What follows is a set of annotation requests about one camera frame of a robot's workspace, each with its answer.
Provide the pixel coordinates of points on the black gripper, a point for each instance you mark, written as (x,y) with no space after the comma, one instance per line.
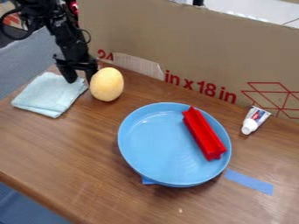
(68,66)

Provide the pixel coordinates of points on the yellow ball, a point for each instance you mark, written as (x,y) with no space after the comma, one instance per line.
(107,84)

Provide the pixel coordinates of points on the light blue cloth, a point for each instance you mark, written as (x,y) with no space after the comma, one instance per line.
(49,95)

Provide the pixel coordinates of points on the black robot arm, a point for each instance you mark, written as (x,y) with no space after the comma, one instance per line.
(51,13)

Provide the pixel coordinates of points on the blue plate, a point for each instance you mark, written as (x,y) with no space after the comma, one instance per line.
(158,147)

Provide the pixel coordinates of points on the red plastic block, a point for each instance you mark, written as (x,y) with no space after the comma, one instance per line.
(203,134)

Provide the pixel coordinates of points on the small toothpaste tube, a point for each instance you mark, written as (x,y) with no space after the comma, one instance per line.
(255,118)

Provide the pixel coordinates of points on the blue tape strip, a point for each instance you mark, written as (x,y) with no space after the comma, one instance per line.
(250,182)

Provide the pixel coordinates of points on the cardboard box wall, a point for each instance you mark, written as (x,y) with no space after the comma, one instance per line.
(232,58)

